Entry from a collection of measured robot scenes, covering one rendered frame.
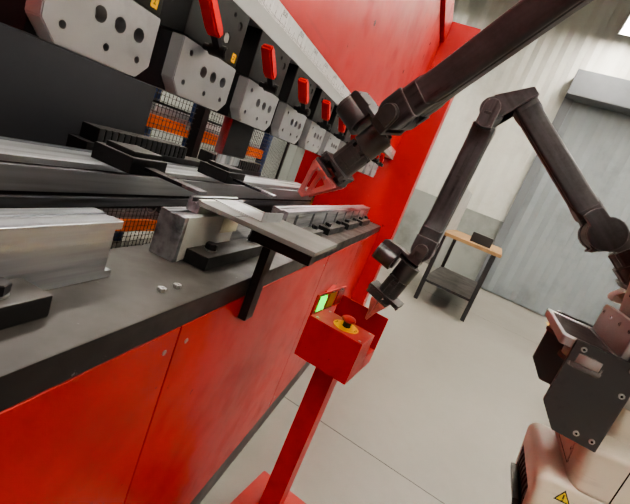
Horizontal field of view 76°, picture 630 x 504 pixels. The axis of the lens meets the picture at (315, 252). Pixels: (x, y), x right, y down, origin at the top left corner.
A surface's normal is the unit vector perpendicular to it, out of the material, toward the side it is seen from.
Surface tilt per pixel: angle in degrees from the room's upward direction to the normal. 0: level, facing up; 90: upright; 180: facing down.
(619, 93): 90
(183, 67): 90
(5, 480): 90
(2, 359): 0
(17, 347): 0
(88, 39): 90
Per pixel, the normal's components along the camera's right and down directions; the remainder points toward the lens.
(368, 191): -0.29, 0.11
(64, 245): 0.89, 0.40
